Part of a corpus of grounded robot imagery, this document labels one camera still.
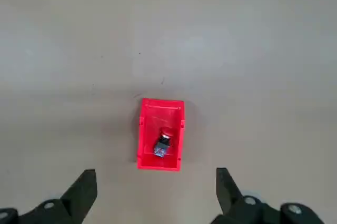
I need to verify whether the red plastic storage box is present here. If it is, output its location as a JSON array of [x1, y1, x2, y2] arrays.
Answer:
[[136, 97, 186, 172]]

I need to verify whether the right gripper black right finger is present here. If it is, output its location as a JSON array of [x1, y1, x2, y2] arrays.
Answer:
[[210, 167, 324, 224]]

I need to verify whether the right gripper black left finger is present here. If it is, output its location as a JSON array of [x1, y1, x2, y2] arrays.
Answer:
[[0, 169, 98, 224]]

